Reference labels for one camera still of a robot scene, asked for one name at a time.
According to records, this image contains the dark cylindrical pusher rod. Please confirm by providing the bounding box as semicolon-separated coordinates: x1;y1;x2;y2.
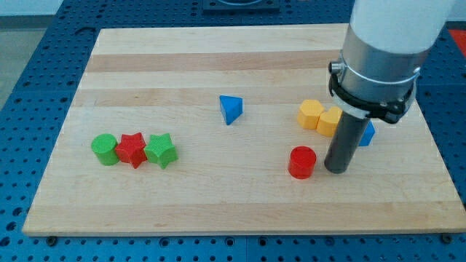
324;112;369;174

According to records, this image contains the red cylinder block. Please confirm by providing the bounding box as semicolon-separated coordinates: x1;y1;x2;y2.
288;146;317;179

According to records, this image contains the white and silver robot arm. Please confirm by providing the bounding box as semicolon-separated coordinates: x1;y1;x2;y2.
324;0;456;174

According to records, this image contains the green star block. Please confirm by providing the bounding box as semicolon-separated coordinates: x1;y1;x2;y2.
143;133;178;170

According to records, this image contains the red star block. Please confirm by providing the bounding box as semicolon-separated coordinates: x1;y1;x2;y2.
115;132;147;169

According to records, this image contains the blue block behind rod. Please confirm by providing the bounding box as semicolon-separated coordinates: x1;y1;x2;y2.
359;121;376;146

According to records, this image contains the yellow heart block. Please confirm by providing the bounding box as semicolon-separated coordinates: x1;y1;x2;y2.
316;106;342;138

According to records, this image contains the yellow hexagon block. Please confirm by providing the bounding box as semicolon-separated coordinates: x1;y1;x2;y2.
297;100;325;130

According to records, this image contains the blue triangle block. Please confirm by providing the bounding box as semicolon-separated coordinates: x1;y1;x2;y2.
219;95;243;125

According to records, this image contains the wooden board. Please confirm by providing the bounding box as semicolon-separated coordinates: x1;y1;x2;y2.
23;24;465;237

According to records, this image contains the green cylinder block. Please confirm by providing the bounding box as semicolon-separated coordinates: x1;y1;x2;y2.
91;133;119;166

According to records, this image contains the black cable ring clamp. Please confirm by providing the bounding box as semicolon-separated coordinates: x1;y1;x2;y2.
328;61;418;124

